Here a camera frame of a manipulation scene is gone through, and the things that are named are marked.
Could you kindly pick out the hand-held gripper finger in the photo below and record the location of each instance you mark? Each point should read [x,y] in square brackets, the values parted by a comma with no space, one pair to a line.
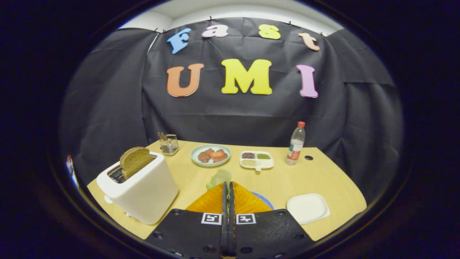
[225,230]
[232,230]

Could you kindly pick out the green lettuce leaf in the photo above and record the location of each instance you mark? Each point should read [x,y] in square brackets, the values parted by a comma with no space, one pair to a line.
[220,177]

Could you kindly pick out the brown bread slice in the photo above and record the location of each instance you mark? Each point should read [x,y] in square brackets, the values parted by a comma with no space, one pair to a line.
[134,162]

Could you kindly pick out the blue round plate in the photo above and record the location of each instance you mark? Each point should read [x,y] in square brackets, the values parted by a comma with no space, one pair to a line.
[266,202]

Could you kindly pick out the beige seed heap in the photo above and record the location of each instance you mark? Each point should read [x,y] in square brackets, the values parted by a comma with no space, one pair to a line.
[248,163]

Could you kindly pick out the brown meat piece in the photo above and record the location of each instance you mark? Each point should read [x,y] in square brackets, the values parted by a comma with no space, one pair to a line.
[204,157]
[223,159]

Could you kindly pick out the white divided condiment dish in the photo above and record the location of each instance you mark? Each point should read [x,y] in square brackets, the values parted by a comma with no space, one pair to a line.
[266,164]

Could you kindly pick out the red tomato slice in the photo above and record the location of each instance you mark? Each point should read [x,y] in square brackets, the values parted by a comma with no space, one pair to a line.
[217,154]

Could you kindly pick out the dark brown spice heap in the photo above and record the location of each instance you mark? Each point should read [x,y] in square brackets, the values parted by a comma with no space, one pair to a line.
[248,155]

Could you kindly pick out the white square plate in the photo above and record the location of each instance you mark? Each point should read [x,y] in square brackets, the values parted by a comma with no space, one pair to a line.
[308,208]

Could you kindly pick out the green spice heap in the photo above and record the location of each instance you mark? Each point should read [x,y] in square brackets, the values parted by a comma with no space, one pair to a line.
[263,156]

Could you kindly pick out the pale green round plate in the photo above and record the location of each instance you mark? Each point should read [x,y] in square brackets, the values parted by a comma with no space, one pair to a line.
[194,155]

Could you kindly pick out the white toaster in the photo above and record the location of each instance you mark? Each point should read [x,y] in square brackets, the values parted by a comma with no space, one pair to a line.
[143,194]

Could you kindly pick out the clear red-capped plastic bottle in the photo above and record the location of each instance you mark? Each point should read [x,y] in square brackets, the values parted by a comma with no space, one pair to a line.
[295,147]

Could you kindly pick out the black backdrop cloth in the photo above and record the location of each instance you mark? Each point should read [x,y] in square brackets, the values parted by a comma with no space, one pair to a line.
[233,118]

